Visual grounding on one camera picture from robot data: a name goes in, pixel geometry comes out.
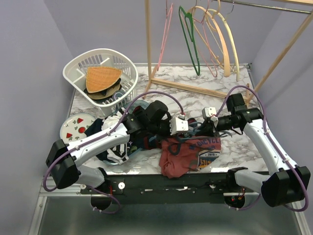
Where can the cream plastic hanger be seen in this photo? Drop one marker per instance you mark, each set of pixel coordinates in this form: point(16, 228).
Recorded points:
point(224, 63)

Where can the green plastic hanger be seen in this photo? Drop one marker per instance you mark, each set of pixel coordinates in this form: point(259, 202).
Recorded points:
point(187, 26)

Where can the white plastic laundry basket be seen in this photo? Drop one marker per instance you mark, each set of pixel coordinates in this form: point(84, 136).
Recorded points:
point(75, 73)

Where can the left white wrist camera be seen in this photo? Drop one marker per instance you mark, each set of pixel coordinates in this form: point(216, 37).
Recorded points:
point(178, 125)

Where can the blue plastic hanger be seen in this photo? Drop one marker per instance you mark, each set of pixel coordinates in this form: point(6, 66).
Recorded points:
point(194, 128)

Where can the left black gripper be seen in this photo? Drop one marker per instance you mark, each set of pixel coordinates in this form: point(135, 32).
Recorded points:
point(167, 121)

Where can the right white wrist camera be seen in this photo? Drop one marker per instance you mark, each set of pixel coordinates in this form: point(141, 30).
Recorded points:
point(210, 113)

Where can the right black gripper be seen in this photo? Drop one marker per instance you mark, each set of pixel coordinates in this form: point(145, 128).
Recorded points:
point(208, 126)

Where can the orange woven fan mat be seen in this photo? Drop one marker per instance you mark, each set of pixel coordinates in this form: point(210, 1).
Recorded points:
point(101, 78)

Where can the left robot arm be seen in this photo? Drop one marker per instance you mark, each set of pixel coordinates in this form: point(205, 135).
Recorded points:
point(129, 128)

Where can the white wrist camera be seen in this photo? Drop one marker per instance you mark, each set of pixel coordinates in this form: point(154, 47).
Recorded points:
point(178, 125)
point(210, 113)

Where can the light wooden hanger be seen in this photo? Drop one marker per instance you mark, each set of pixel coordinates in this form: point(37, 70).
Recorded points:
point(198, 15)

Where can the red tank top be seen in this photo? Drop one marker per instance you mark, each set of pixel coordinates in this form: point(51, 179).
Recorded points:
point(181, 155)

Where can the dark navy maroon garment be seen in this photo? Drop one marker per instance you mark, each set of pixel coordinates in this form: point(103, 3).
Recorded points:
point(148, 142)

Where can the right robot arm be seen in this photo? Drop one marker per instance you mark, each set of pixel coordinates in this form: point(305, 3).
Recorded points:
point(286, 181)

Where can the watermelon pattern plate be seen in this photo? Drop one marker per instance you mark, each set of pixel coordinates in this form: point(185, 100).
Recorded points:
point(74, 127)

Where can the black white striped garment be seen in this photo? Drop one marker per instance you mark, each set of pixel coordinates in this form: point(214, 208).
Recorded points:
point(117, 154)

